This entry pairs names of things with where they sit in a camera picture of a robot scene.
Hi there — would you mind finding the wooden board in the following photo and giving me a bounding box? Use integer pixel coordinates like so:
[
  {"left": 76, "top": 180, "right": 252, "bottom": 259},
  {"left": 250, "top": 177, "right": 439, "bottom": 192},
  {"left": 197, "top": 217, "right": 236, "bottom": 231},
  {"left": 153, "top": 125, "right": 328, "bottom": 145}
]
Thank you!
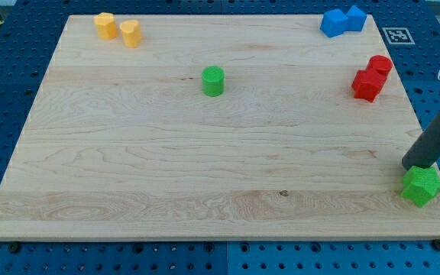
[{"left": 0, "top": 15, "right": 440, "bottom": 242}]

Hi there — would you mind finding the green cylinder block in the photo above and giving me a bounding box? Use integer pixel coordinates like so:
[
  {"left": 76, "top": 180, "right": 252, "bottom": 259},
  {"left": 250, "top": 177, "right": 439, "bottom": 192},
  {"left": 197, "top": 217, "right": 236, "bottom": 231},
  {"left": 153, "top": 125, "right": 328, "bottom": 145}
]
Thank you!
[{"left": 202, "top": 66, "right": 225, "bottom": 97}]

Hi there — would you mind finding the yellow heart block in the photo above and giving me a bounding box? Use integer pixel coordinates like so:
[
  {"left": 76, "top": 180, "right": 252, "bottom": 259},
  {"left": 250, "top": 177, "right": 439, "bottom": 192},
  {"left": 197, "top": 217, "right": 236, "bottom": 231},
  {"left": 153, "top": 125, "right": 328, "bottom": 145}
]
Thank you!
[{"left": 119, "top": 19, "right": 142, "bottom": 48}]

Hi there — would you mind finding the red hexagon block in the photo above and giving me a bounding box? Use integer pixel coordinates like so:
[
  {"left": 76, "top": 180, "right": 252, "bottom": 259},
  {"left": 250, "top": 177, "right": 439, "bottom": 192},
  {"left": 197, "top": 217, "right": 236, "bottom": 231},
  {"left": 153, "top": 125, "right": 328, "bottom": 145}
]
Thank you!
[{"left": 351, "top": 69, "right": 387, "bottom": 102}]

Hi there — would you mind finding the blue angular block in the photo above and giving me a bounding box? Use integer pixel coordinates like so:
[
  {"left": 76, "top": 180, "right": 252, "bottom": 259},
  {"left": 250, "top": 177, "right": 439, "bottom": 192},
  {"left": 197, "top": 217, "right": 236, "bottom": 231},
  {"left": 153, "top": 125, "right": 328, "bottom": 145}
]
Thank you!
[{"left": 320, "top": 8, "right": 348, "bottom": 37}]

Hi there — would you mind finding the yellow hexagon block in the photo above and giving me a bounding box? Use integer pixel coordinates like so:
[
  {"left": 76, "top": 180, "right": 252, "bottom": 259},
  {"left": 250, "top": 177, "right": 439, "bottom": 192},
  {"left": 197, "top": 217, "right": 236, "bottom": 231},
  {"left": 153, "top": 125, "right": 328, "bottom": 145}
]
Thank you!
[{"left": 94, "top": 12, "right": 118, "bottom": 40}]

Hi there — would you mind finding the red cylinder block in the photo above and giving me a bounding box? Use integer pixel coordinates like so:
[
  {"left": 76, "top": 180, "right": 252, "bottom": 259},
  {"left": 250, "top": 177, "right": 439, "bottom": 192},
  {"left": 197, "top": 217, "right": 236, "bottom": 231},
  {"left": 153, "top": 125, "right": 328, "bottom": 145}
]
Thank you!
[{"left": 366, "top": 55, "right": 393, "bottom": 76}]

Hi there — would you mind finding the blue cube block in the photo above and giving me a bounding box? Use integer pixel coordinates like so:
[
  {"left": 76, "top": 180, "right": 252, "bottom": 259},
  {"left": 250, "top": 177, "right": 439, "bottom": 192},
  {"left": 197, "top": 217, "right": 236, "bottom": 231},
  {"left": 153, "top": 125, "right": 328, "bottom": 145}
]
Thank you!
[{"left": 345, "top": 5, "right": 367, "bottom": 31}]

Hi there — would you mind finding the white fiducial marker tag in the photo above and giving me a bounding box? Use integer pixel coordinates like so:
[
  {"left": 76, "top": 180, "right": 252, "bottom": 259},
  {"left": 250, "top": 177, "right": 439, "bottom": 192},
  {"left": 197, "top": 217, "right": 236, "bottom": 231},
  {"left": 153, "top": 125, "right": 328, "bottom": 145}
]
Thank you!
[{"left": 383, "top": 27, "right": 415, "bottom": 45}]

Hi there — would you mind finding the green star block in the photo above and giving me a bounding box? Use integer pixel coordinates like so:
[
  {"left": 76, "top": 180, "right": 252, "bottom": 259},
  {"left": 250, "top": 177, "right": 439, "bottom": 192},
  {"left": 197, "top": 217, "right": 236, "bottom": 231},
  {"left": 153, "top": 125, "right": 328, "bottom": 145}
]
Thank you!
[{"left": 400, "top": 166, "right": 440, "bottom": 208}]

